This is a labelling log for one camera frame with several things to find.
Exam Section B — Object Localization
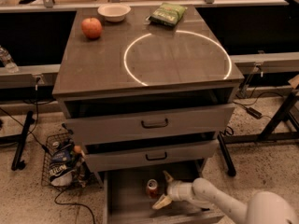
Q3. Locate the white paper bowl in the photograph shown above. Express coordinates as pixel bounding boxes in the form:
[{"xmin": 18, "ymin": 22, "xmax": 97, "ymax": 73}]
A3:
[{"xmin": 97, "ymin": 3, "xmax": 131, "ymax": 22}]

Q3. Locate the black wire basket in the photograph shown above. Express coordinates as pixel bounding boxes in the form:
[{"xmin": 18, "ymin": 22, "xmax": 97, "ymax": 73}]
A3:
[{"xmin": 41, "ymin": 133, "xmax": 92, "ymax": 189}]

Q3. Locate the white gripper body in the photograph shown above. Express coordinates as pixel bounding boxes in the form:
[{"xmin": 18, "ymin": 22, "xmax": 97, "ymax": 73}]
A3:
[{"xmin": 166, "ymin": 180, "xmax": 193, "ymax": 202}]

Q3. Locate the grey bottom drawer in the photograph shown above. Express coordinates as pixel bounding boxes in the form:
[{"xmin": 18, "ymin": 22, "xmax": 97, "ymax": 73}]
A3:
[{"xmin": 103, "ymin": 161, "xmax": 223, "ymax": 224}]

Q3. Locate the black table leg left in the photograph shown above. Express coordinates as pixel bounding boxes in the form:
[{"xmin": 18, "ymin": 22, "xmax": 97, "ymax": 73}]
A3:
[{"xmin": 0, "ymin": 111, "xmax": 35, "ymax": 171}]

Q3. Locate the black table leg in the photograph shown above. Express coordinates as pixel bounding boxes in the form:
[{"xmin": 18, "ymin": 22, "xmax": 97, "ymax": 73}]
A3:
[
  {"xmin": 0, "ymin": 111, "xmax": 35, "ymax": 171},
  {"xmin": 218, "ymin": 90, "xmax": 299, "ymax": 176}
]

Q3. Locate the green chip bag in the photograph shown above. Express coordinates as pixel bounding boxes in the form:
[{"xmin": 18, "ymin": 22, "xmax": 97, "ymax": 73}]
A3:
[{"xmin": 149, "ymin": 3, "xmax": 187, "ymax": 27}]

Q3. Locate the black power adapter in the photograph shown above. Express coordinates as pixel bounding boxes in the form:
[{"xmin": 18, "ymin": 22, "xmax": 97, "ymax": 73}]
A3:
[{"xmin": 246, "ymin": 107, "xmax": 262, "ymax": 119}]

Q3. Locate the red apple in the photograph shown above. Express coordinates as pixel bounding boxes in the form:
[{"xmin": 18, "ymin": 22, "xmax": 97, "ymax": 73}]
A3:
[{"xmin": 81, "ymin": 17, "xmax": 102, "ymax": 39}]

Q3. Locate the red coke can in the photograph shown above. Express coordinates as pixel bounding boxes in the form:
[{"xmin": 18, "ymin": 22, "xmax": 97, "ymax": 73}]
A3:
[{"xmin": 146, "ymin": 179, "xmax": 159, "ymax": 198}]

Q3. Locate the grey middle drawer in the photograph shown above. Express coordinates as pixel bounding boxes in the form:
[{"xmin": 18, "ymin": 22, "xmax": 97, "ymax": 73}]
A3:
[{"xmin": 83, "ymin": 139, "xmax": 219, "ymax": 173}]

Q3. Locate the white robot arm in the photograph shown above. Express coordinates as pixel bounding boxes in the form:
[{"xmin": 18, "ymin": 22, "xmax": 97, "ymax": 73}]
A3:
[{"xmin": 152, "ymin": 171, "xmax": 299, "ymax": 224}]

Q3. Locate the blue white snack bag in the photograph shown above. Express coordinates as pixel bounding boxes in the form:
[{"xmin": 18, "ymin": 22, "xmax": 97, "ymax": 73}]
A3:
[{"xmin": 49, "ymin": 150, "xmax": 73, "ymax": 187}]

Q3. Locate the grey drawer cabinet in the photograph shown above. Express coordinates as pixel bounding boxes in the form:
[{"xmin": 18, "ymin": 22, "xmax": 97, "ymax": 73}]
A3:
[{"xmin": 51, "ymin": 5, "xmax": 246, "ymax": 189}]

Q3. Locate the black table leg right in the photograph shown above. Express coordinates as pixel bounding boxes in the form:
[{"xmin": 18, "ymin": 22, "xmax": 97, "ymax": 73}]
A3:
[{"xmin": 218, "ymin": 90, "xmax": 299, "ymax": 176}]

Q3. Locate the grey drawer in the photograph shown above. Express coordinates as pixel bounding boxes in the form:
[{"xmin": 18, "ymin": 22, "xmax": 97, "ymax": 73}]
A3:
[
  {"xmin": 103, "ymin": 161, "xmax": 223, "ymax": 224},
  {"xmin": 66, "ymin": 104, "xmax": 235, "ymax": 145},
  {"xmin": 83, "ymin": 139, "xmax": 219, "ymax": 173}
]

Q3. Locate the clear plastic water bottle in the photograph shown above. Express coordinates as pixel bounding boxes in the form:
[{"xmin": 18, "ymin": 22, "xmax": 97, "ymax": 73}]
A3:
[{"xmin": 0, "ymin": 46, "xmax": 19, "ymax": 73}]

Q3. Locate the grey top drawer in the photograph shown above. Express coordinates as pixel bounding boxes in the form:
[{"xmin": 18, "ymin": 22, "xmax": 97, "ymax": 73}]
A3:
[{"xmin": 66, "ymin": 104, "xmax": 235, "ymax": 145}]

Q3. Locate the black floor cable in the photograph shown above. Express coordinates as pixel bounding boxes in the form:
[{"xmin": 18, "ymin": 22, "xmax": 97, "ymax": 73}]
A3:
[{"xmin": 53, "ymin": 185, "xmax": 96, "ymax": 224}]

